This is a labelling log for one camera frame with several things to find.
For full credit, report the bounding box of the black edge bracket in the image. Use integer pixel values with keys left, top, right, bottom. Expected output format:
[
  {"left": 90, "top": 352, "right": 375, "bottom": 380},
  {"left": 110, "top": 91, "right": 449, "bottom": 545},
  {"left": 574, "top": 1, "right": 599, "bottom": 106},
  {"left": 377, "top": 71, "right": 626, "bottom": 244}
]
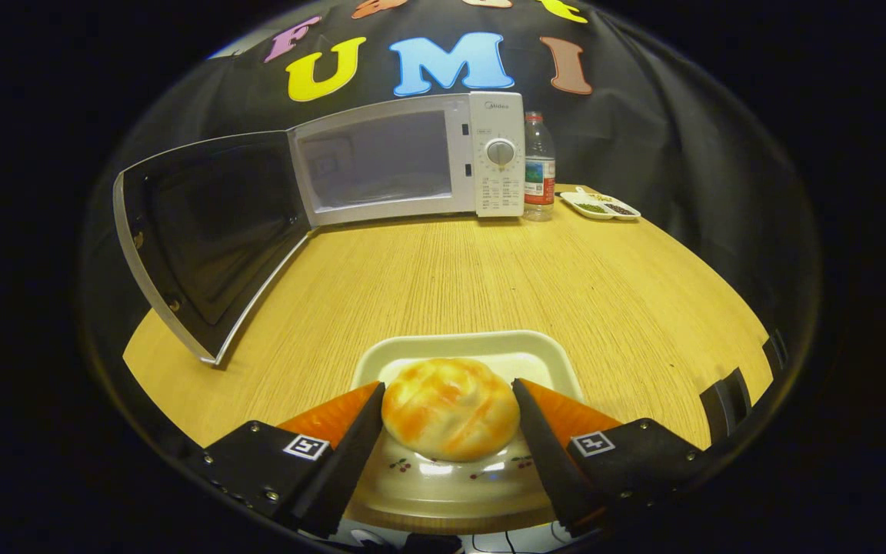
[
  {"left": 762, "top": 329, "right": 790, "bottom": 378},
  {"left": 699, "top": 367, "right": 753, "bottom": 447}
]

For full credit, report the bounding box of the white divided bean dish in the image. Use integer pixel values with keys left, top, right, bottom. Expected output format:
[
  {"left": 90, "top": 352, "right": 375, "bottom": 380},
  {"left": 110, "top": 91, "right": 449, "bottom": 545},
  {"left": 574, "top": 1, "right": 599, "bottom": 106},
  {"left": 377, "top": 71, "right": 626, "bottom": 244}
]
[{"left": 558, "top": 186, "right": 641, "bottom": 222}]

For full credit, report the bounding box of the clear plastic water bottle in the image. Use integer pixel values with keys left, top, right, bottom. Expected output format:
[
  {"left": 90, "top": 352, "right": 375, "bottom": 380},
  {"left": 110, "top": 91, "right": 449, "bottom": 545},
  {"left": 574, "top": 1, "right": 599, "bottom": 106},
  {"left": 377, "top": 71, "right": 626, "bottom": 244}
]
[{"left": 523, "top": 112, "right": 557, "bottom": 222}]

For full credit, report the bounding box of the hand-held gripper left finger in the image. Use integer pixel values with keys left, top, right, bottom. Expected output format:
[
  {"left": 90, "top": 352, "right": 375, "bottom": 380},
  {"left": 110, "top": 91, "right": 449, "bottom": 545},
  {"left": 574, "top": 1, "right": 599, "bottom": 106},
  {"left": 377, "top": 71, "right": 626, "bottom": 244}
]
[{"left": 185, "top": 381, "right": 387, "bottom": 539}]

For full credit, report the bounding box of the white rectangular plate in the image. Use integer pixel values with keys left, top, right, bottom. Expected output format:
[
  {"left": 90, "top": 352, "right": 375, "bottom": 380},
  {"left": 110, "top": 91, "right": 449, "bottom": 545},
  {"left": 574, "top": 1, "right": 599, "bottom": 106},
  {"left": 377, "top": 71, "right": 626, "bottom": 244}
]
[{"left": 345, "top": 330, "right": 584, "bottom": 532}]

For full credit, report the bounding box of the round golden baked bun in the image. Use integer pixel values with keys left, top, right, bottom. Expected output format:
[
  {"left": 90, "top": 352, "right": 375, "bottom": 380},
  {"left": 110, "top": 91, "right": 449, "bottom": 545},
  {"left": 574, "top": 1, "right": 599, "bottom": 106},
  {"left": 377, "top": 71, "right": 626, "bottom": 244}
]
[{"left": 381, "top": 357, "right": 521, "bottom": 462}]

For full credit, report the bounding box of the white microwave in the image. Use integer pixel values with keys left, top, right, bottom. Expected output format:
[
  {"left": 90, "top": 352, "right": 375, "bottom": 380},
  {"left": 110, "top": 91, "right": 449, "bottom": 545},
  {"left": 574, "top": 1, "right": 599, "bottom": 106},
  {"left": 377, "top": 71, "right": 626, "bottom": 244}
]
[{"left": 112, "top": 91, "right": 527, "bottom": 365}]

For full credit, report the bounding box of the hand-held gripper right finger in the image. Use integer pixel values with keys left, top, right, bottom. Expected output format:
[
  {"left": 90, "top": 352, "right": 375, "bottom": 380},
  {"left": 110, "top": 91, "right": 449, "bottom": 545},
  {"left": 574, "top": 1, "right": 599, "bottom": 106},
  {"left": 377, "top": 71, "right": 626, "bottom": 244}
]
[{"left": 511, "top": 378, "right": 709, "bottom": 538}]

